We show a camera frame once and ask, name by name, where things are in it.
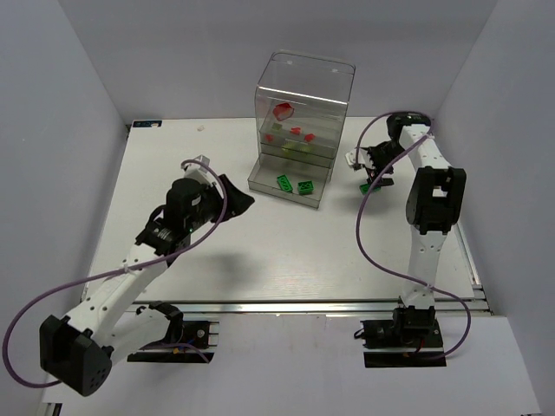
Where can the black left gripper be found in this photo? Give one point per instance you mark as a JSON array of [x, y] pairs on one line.
[[222, 198]]

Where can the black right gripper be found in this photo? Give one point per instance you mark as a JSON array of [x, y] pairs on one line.
[[375, 165]]

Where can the dark green lego brick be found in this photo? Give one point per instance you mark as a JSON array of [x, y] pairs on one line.
[[305, 187]]

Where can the light green lego assembly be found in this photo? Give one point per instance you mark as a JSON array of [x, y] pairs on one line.
[[302, 148]]

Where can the clear drawer container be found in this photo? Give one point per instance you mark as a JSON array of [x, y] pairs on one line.
[[319, 89]]

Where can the large red lego piece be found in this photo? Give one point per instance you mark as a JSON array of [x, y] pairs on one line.
[[283, 111]]

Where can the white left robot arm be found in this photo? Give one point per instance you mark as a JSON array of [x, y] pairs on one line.
[[81, 348]]

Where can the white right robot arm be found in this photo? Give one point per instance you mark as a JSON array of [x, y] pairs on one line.
[[434, 200]]

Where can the blue label left corner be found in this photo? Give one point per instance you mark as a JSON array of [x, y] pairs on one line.
[[146, 124]]

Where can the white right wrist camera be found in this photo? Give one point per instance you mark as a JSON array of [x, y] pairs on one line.
[[353, 158]]

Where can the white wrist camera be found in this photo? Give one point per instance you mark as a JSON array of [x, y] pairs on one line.
[[353, 158], [197, 169]]

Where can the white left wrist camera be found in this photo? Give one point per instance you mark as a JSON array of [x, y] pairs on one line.
[[197, 169]]

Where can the aluminium table front rail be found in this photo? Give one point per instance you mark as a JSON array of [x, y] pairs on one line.
[[475, 305]]

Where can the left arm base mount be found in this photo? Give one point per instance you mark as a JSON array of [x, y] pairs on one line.
[[197, 344]]

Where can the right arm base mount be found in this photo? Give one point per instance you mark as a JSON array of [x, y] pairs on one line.
[[382, 347]]

